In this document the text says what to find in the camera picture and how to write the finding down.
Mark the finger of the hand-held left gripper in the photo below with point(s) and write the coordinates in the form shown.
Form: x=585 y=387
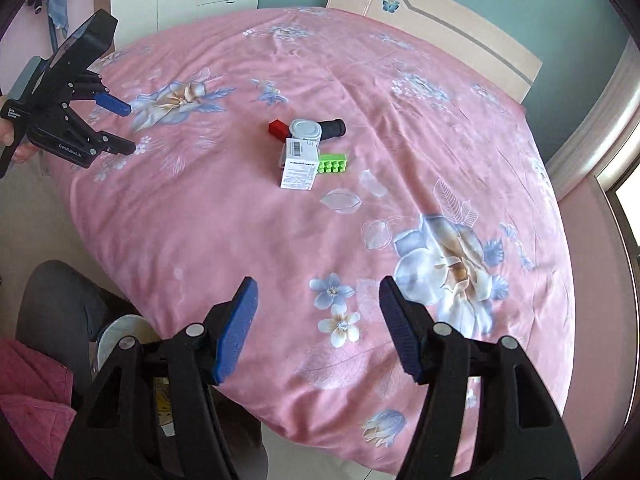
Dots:
x=116 y=106
x=117 y=146

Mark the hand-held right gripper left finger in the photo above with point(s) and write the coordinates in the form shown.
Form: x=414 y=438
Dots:
x=235 y=332

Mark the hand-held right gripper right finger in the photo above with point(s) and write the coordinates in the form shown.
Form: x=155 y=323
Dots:
x=400 y=332

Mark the small red block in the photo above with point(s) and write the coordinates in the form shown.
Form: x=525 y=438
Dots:
x=276 y=130

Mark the white labelled carton box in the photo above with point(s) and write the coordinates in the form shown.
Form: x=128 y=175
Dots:
x=299 y=167

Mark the green building brick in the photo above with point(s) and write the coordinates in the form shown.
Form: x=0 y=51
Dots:
x=332 y=164

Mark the white jar with grey lid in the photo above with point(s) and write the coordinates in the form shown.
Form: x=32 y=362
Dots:
x=305 y=130

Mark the black sock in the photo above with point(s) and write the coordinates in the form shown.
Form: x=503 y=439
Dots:
x=332 y=128

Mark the person's left hand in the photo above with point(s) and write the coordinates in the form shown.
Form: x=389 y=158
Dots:
x=25 y=152

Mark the bed with pink floral sheet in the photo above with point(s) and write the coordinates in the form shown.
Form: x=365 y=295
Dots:
x=250 y=240

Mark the person's leg in dark trousers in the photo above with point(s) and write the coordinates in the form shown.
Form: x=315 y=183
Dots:
x=60 y=305

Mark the person's pink garment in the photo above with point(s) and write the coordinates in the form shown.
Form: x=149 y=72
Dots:
x=30 y=400

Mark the window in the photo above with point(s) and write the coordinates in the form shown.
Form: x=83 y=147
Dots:
x=625 y=210

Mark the light wooden headboard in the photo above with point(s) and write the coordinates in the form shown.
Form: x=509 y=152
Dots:
x=450 y=20

